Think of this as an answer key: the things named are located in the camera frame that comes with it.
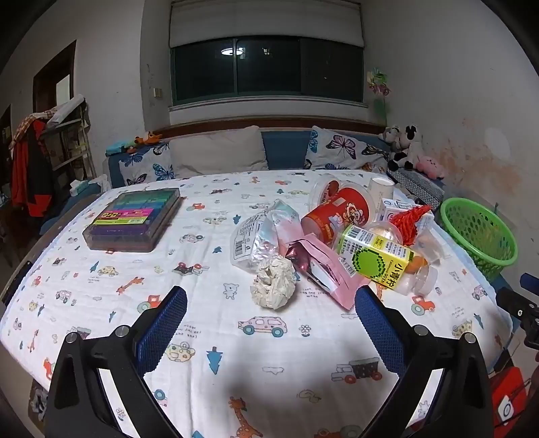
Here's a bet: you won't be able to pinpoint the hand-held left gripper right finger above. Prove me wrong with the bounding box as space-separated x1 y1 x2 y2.
354 285 493 438

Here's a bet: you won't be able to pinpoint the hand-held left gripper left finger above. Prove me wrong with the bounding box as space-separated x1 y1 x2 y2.
44 285 188 438

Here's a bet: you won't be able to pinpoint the green plastic basket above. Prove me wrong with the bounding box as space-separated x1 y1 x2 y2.
440 197 518 281

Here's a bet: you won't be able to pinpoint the red printed cup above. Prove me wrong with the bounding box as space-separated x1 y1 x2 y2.
301 174 376 247

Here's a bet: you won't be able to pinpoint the pastel plastic packet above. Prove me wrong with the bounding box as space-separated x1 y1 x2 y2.
253 199 305 270

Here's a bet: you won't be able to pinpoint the printed white blanket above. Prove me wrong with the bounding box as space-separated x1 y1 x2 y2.
0 168 511 438

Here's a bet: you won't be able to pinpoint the clear plastic bottle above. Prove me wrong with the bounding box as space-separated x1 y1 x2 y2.
381 253 439 295

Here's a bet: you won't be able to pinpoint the yellow green drink carton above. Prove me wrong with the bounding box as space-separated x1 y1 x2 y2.
336 224 415 289

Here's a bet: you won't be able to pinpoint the pink foil packet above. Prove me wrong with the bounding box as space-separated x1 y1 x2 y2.
285 233 363 312

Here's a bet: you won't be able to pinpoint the clear plastic cup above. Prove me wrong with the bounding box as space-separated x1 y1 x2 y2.
415 227 447 266

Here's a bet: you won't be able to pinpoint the red mesh net bag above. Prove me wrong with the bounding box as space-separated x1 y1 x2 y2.
389 204 434 245

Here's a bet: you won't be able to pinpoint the plastic case of coloured blocks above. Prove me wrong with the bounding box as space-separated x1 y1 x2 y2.
82 188 182 253

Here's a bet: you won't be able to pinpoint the crumpled paper ball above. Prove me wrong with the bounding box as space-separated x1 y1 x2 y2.
250 255 297 310

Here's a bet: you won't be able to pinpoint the small white box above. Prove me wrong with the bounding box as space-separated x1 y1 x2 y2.
375 198 415 222

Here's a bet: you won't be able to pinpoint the small white cup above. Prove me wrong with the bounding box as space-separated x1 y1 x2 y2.
370 176 395 203

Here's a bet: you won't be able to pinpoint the grey striped cloth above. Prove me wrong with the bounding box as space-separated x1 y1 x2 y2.
387 168 445 205

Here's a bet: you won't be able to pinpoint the pink plush toy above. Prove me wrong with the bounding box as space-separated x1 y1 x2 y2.
415 156 441 176

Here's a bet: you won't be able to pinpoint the butterfly print pillow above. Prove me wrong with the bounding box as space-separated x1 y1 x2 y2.
305 125 388 171
118 141 175 186

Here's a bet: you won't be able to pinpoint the tissue box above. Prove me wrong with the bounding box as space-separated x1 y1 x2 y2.
69 179 100 197

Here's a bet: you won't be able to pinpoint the black white plush toy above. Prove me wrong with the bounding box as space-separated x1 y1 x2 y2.
387 125 422 171

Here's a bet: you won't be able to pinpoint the beige pillow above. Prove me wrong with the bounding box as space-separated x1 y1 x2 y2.
168 125 270 178

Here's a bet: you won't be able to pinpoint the orange plush toy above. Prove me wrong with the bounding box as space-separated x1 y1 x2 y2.
126 131 163 149

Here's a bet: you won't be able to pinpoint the spotted white plush toy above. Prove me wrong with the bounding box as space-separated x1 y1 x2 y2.
378 125 401 149

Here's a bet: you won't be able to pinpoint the blue cushion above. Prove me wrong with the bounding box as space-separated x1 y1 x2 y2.
261 130 312 171

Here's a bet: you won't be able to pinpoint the metal shelf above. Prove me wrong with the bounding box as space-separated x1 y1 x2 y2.
40 99 97 186

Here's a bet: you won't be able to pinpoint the red and black clothes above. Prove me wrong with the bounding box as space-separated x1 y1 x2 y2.
9 114 56 217

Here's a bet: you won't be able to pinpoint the brown door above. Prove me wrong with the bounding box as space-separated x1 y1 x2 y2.
33 40 77 115

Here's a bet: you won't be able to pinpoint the dark window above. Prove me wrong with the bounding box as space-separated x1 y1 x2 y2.
170 37 365 106

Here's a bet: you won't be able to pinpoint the white roller blind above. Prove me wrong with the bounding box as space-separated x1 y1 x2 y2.
168 0 366 49

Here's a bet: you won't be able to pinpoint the paper flower wall decoration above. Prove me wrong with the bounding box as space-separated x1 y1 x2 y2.
366 69 390 127

